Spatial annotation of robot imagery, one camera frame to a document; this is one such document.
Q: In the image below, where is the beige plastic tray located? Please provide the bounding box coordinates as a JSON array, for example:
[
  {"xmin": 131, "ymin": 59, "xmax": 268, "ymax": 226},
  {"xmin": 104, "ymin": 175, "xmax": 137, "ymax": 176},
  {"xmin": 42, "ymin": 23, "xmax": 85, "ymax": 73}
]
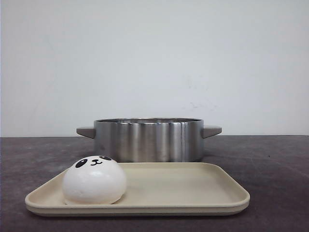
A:
[{"xmin": 25, "ymin": 162, "xmax": 250, "ymax": 217}]

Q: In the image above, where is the panda bun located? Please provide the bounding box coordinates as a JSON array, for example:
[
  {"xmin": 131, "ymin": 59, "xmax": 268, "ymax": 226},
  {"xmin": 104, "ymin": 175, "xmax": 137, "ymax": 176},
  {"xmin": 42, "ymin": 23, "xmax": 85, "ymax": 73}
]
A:
[{"xmin": 62, "ymin": 156, "xmax": 127, "ymax": 205}]

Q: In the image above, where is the stainless steel pot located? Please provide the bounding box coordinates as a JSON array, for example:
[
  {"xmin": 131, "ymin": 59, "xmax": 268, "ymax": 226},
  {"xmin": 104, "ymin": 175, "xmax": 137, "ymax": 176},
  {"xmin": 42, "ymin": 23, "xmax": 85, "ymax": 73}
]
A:
[{"xmin": 76, "ymin": 118, "xmax": 222, "ymax": 162}]

